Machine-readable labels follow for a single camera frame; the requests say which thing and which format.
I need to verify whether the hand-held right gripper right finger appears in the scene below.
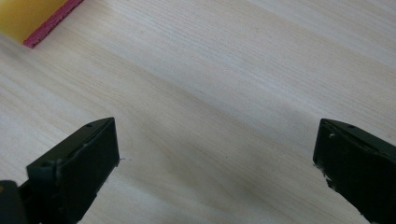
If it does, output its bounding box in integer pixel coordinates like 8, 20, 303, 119
312, 118, 396, 224

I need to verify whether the yellow and pink sponge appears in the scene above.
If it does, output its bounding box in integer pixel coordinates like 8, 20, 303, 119
0, 0, 85, 49

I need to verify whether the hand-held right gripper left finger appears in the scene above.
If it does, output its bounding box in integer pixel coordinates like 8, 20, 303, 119
18, 117, 120, 224

